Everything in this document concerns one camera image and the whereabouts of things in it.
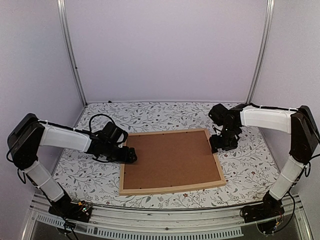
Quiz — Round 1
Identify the aluminium corner post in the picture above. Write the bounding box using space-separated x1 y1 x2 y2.
245 0 275 104
56 0 88 107

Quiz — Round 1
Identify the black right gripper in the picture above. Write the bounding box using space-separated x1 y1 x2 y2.
209 125 239 154

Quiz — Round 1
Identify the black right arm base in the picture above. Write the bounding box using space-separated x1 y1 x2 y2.
239 191 285 223

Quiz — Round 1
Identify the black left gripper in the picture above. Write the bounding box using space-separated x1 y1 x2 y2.
103 142 138 164

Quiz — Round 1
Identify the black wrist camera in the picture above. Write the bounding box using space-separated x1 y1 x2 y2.
88 113 129 146
208 103 232 127

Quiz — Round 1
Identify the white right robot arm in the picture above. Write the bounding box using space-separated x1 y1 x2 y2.
208 103 320 201

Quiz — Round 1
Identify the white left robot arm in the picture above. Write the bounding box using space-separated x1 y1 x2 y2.
6 113 138 217

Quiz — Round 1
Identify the brown backing board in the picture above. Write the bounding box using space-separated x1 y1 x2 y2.
123 130 221 190

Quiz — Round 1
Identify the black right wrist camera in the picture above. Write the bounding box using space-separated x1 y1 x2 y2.
208 103 232 127

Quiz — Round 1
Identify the right aluminium corner post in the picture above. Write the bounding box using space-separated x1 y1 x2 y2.
245 0 275 104

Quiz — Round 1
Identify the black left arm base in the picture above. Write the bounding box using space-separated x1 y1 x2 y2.
48 195 93 223

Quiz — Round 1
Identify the left aluminium corner post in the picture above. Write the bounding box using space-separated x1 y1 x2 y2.
56 0 88 107

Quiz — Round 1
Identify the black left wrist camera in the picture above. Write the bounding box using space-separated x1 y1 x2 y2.
88 113 129 146

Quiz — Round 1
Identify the floral patterned table cover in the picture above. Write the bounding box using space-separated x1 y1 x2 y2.
53 102 280 209

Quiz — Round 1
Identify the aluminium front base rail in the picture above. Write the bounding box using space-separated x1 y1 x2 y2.
21 194 314 240

